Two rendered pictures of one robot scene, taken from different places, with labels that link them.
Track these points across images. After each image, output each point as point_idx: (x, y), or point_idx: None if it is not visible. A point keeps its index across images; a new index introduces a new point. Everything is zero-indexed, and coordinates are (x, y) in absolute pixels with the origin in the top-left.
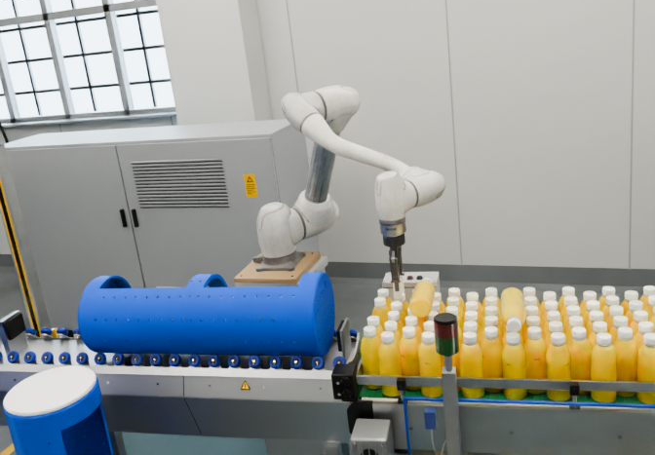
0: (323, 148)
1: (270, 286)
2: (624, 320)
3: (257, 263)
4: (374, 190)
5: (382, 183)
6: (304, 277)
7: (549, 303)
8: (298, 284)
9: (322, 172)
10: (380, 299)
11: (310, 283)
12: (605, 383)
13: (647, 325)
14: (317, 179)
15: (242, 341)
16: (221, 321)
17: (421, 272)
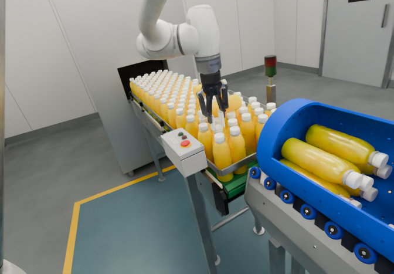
0: (3, 25)
1: (353, 111)
2: (186, 84)
3: None
4: (214, 21)
5: (214, 11)
6: (305, 102)
7: (183, 95)
8: (318, 102)
9: (4, 129)
10: (234, 128)
11: (304, 99)
12: None
13: (187, 81)
14: (1, 164)
15: None
16: None
17: (167, 140)
